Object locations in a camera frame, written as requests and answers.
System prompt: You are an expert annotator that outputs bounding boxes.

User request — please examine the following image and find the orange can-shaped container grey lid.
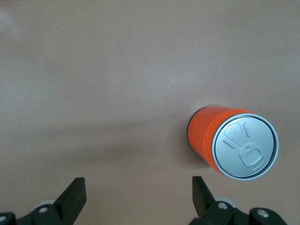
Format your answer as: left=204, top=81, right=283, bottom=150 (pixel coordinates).
left=186, top=105, right=280, bottom=182

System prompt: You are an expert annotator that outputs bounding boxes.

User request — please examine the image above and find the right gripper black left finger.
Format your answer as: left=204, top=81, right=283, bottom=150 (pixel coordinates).
left=17, top=177, right=88, bottom=225

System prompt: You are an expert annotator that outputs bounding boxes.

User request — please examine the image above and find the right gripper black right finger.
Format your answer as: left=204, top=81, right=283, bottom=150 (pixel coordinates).
left=189, top=176, right=249, bottom=225

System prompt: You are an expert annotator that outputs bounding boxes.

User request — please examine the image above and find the brown table mat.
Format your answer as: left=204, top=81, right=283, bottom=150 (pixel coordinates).
left=0, top=0, right=300, bottom=225

